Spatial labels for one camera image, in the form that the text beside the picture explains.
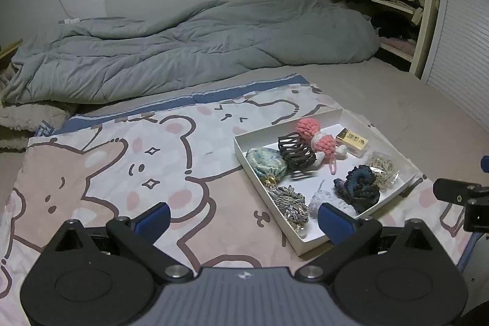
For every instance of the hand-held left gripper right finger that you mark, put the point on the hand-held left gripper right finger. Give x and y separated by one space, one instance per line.
334 223

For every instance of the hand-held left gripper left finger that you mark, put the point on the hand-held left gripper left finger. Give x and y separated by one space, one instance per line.
152 221

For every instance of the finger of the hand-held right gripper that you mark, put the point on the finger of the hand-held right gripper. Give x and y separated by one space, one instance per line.
485 163
454 190

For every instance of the white grey crochet scrunchie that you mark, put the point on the white grey crochet scrunchie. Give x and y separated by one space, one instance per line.
319 202

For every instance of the blue brown crochet scrunchie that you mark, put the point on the blue brown crochet scrunchie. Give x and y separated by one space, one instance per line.
357 188

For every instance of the bag of rubber bands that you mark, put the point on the bag of rubber bands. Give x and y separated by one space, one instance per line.
384 169

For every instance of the brown hair claw clip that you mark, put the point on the brown hair claw clip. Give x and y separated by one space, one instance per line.
296 152

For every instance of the yellow tissue packet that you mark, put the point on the yellow tissue packet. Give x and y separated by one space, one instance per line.
353 142

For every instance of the pink crochet toy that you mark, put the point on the pink crochet toy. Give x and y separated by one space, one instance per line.
321 140

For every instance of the blue floral pouch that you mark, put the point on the blue floral pouch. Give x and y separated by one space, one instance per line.
267 163

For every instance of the white cardboard box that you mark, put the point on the white cardboard box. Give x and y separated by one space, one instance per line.
267 140

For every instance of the printed bear blanket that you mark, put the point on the printed bear blanket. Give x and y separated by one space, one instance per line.
133 165

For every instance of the white louvered door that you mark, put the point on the white louvered door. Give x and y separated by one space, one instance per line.
462 43

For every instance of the pink folded cloth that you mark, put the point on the pink folded cloth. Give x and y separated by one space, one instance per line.
397 44

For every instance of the dark clothes pile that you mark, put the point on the dark clothes pile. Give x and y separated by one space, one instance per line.
393 28

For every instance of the grey duvet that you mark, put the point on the grey duvet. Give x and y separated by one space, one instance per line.
191 43

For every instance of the wooden bedside shelf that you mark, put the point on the wooden bedside shelf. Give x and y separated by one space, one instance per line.
11 49

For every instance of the cream wall shelf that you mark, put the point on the cream wall shelf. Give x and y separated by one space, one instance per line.
422 35

